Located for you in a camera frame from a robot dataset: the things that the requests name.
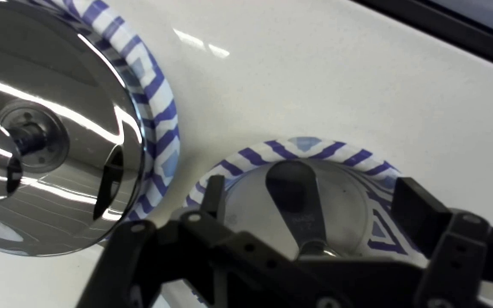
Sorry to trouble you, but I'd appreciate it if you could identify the blue patterned paper bowl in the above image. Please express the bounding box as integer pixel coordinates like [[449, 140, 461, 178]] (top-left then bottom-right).
[[185, 137, 427, 267]]

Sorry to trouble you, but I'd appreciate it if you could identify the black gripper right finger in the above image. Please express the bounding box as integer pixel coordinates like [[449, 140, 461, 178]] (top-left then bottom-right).
[[392, 178, 493, 308]]

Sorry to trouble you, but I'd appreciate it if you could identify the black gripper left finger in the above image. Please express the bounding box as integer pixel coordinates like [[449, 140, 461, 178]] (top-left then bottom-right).
[[76, 172, 295, 308]]

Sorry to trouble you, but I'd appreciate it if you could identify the black coffee scoop spoon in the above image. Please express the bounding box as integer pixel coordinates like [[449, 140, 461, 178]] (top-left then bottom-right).
[[266, 160, 338, 258]]

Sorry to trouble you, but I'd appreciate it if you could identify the blue patterned paper plate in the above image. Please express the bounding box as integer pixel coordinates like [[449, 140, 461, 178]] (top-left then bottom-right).
[[41, 0, 180, 219]]

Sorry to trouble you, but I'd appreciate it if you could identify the chrome jar lid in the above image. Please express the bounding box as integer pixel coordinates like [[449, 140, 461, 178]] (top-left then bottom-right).
[[0, 0, 147, 256]]

